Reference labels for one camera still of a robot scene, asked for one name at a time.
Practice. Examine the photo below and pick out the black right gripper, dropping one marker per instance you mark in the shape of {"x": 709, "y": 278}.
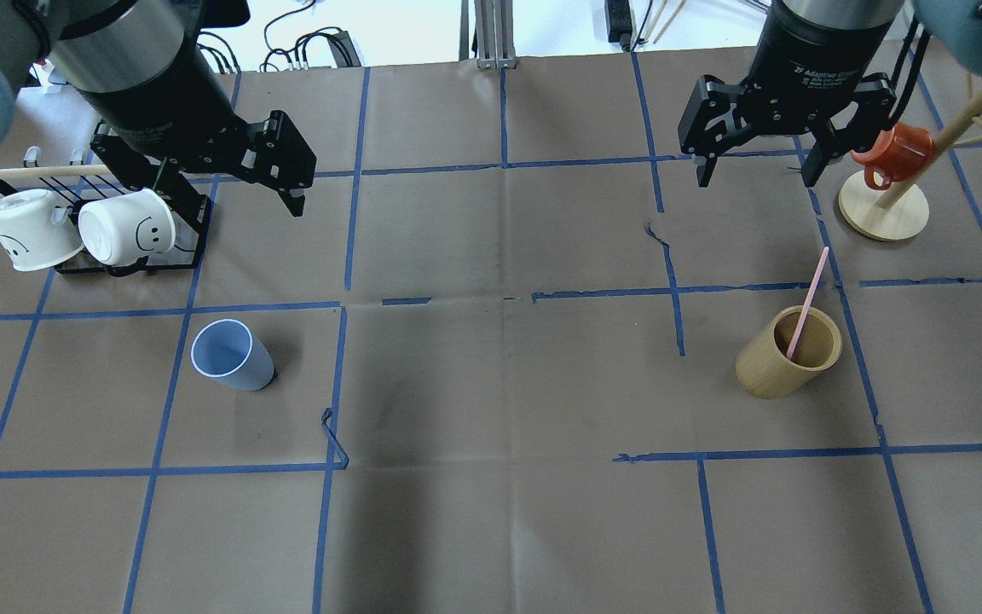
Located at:
{"x": 805, "y": 53}

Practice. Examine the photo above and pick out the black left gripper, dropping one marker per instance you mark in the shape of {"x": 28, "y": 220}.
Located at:
{"x": 153, "y": 103}

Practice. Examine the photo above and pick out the light blue plastic cup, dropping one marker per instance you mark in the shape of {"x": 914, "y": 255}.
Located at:
{"x": 228, "y": 352}

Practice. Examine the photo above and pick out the pink chopstick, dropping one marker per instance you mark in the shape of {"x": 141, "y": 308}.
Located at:
{"x": 807, "y": 303}

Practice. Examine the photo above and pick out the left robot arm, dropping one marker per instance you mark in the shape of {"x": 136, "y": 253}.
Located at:
{"x": 136, "y": 63}

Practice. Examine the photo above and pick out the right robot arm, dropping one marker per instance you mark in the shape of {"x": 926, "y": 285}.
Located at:
{"x": 809, "y": 76}

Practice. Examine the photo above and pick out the bamboo chopstick holder cup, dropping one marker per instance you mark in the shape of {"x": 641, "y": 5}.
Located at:
{"x": 774, "y": 364}

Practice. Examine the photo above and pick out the red orange mug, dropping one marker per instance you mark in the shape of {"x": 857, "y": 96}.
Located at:
{"x": 898, "y": 154}

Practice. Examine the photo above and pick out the white smiley mug right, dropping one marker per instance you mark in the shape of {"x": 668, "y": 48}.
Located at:
{"x": 118, "y": 231}

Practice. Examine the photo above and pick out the white smiley mug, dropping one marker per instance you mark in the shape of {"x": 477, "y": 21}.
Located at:
{"x": 118, "y": 231}
{"x": 35, "y": 231}

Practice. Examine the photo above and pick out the wooden mug tree stand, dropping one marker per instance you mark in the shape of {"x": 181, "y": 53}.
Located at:
{"x": 902, "y": 211}

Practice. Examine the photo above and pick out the white smiley mug left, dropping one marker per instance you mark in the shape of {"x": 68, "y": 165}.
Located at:
{"x": 35, "y": 231}

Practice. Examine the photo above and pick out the black wire cup rack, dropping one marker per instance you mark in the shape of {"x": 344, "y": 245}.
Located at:
{"x": 74, "y": 186}

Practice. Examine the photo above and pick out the aluminium frame post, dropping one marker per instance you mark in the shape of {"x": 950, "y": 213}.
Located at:
{"x": 487, "y": 34}

